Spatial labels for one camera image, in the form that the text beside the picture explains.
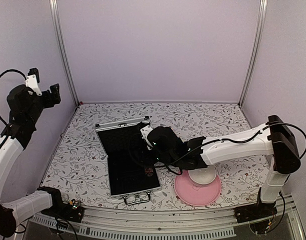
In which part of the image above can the right aluminium frame post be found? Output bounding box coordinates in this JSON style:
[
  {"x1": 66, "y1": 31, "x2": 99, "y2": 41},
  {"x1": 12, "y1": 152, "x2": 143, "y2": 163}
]
[{"x1": 238, "y1": 0, "x2": 268, "y2": 108}]

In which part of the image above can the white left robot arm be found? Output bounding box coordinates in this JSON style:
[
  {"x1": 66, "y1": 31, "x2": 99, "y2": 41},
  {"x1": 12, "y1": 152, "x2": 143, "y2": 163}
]
[{"x1": 0, "y1": 84, "x2": 67, "y2": 238}]

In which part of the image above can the white bowl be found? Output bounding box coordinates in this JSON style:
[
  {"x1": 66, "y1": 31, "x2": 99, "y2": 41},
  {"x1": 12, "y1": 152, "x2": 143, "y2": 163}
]
[{"x1": 188, "y1": 166, "x2": 217, "y2": 187}]

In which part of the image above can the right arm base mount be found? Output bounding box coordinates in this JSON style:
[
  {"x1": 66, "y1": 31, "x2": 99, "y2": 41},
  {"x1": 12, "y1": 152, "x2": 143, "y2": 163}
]
[{"x1": 234, "y1": 203, "x2": 277, "y2": 223}]

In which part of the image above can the aluminium poker case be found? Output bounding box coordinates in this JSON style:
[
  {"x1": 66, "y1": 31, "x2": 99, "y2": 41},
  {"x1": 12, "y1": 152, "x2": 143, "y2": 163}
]
[{"x1": 95, "y1": 116, "x2": 161, "y2": 206}]

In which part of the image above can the left aluminium frame post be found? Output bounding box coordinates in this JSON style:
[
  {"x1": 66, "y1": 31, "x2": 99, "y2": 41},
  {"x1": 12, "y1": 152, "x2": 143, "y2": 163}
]
[{"x1": 49, "y1": 0, "x2": 80, "y2": 107}]

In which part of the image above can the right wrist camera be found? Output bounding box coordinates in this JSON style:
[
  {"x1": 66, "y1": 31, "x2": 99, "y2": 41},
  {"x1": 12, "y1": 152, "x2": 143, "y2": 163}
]
[{"x1": 140, "y1": 125, "x2": 153, "y2": 150}]

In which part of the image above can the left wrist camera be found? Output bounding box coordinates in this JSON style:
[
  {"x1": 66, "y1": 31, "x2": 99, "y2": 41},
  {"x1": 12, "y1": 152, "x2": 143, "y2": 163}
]
[{"x1": 25, "y1": 67, "x2": 42, "y2": 96}]

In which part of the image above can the front aluminium rail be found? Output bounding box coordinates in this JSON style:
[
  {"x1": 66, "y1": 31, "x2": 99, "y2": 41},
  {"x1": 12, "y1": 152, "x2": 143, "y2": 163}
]
[{"x1": 16, "y1": 194, "x2": 306, "y2": 240}]

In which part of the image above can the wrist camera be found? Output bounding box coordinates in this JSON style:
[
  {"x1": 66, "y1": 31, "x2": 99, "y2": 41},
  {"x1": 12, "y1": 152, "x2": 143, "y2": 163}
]
[
  {"x1": 25, "y1": 67, "x2": 42, "y2": 96},
  {"x1": 140, "y1": 125, "x2": 153, "y2": 150}
]

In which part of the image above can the pink plate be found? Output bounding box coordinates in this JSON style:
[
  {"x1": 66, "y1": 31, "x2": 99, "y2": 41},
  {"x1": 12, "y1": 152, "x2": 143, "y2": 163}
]
[{"x1": 174, "y1": 171, "x2": 221, "y2": 207}]

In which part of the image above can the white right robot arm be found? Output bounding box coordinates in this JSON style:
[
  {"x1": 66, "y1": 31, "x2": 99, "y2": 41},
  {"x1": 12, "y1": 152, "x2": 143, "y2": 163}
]
[{"x1": 139, "y1": 115, "x2": 303, "y2": 218}]

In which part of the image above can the aluminium frame post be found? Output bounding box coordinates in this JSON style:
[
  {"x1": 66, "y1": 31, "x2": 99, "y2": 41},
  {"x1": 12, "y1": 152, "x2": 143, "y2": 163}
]
[
  {"x1": 49, "y1": 0, "x2": 80, "y2": 107},
  {"x1": 238, "y1": 0, "x2": 268, "y2": 108}
]

